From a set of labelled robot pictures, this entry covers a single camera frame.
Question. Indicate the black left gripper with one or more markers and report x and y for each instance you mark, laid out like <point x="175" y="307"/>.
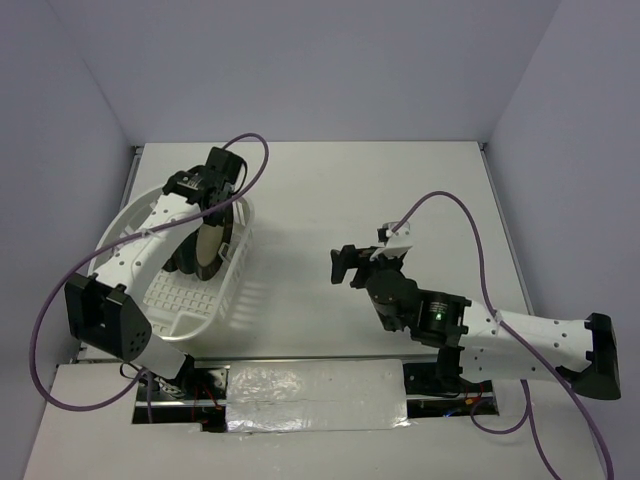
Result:
<point x="216" y="218"/>

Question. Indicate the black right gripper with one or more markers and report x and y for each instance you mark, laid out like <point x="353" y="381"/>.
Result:
<point x="351" y="257"/>

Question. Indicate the black rimmed cream plate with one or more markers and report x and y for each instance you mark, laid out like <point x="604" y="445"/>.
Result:
<point x="209" y="241"/>

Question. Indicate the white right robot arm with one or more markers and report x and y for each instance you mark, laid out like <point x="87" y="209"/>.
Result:
<point x="474" y="345"/>

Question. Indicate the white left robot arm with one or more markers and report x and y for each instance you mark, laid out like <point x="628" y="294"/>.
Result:
<point x="107" y="318"/>

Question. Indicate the white plastic dish rack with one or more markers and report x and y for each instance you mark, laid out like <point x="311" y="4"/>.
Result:
<point x="182" y="309"/>

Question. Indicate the silver foil covered panel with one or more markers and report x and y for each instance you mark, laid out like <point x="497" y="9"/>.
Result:
<point x="316" y="396"/>

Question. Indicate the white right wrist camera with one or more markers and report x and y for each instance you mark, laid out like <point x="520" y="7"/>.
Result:
<point x="395" y="240"/>

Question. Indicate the metal base rail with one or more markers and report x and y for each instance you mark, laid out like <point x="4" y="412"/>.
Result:
<point x="427" y="397"/>

